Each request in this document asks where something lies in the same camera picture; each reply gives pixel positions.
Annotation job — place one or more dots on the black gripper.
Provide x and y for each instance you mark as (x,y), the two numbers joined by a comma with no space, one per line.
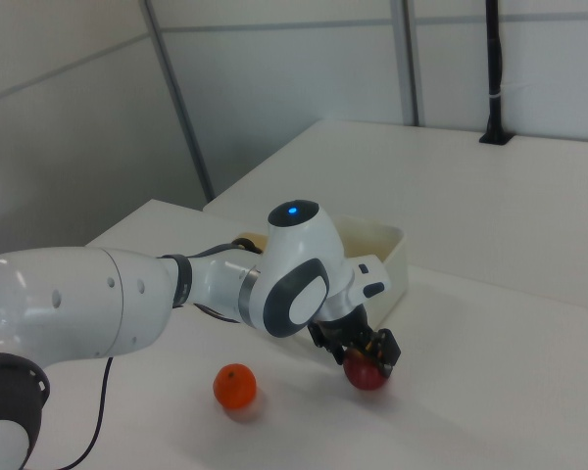
(345,330)

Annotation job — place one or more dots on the red apple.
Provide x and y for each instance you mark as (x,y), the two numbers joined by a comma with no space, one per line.
(362,374)

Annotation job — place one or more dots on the orange fruit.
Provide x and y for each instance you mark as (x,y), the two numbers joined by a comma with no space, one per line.
(234,387)

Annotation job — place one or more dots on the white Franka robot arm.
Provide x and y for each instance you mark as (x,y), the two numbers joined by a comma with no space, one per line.
(78,303)

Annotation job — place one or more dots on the white plastic container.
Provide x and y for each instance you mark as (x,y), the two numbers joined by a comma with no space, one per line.
(397,274)

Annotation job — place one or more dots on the black pole with base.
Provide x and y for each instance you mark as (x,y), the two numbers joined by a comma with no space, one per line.
(494,73)

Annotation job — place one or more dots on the grey partition post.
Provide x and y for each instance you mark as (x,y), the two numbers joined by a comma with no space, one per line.
(181,108)
(406,63)

